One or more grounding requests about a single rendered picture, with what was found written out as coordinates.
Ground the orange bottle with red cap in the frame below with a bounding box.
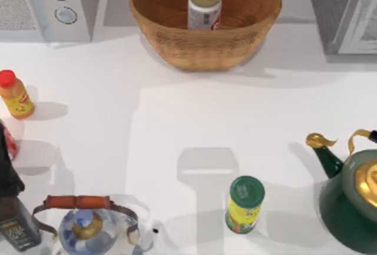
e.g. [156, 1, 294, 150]
[0, 69, 35, 120]

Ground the green and yellow can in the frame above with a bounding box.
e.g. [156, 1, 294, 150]
[224, 175, 266, 234]

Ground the brown wicker basket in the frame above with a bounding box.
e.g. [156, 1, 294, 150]
[129, 0, 283, 72]

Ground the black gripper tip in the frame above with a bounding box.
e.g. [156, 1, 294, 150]
[0, 122, 26, 200]

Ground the green and gold kettle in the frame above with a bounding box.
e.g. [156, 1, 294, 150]
[305, 128, 377, 254]

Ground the pale microwave oven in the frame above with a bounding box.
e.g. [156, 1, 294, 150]
[0, 0, 101, 44]

